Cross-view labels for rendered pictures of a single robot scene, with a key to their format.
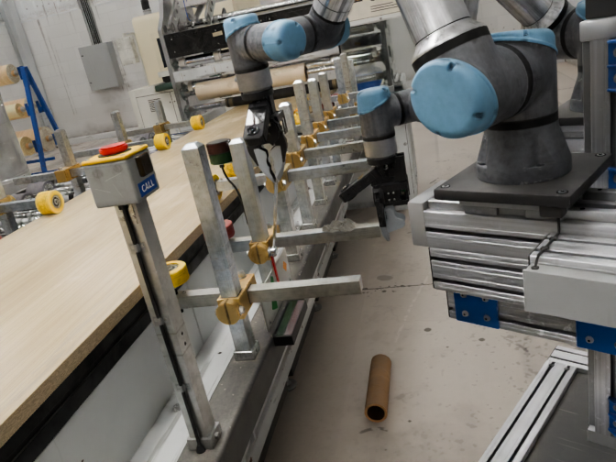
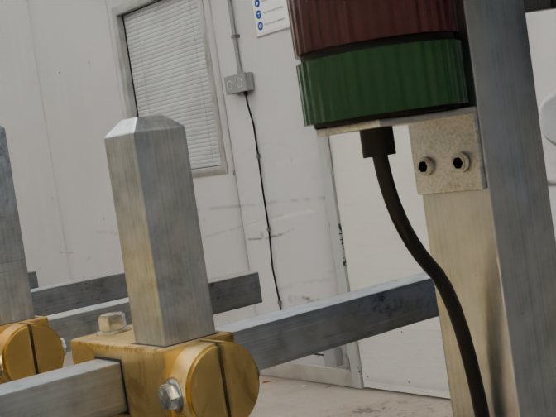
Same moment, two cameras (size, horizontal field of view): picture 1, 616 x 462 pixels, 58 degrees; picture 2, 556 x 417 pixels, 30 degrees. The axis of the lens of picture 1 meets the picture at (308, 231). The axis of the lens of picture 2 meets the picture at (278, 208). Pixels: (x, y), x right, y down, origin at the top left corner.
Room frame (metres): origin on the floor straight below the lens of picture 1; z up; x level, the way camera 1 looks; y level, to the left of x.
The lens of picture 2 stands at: (1.11, 0.49, 1.07)
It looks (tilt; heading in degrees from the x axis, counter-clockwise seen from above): 3 degrees down; 308
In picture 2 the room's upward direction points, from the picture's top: 8 degrees counter-clockwise
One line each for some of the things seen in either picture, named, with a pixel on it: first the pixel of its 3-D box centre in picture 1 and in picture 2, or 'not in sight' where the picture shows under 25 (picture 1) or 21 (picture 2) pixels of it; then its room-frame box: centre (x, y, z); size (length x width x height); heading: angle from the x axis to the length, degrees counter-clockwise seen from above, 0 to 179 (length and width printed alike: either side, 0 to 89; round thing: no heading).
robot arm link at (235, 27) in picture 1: (246, 43); not in sight; (1.23, 0.05, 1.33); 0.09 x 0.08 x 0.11; 38
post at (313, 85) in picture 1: (322, 137); not in sight; (2.26, -0.13, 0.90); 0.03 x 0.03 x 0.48; 75
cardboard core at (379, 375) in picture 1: (379, 386); not in sight; (1.74, -0.14, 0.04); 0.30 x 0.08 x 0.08; 165
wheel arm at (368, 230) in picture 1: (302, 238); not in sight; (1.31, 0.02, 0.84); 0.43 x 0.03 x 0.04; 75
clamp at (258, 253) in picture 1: (264, 244); not in sight; (1.32, 0.12, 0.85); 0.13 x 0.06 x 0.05; 165
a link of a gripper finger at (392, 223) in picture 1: (392, 225); not in sight; (1.24, -0.20, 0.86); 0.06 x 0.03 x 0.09; 75
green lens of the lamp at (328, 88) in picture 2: (222, 156); (381, 84); (1.31, 0.16, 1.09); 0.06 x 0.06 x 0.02
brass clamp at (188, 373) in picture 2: (280, 178); (161, 376); (1.56, 0.05, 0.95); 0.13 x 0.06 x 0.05; 165
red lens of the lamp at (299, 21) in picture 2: (219, 146); (371, 16); (1.31, 0.16, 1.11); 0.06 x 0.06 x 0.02
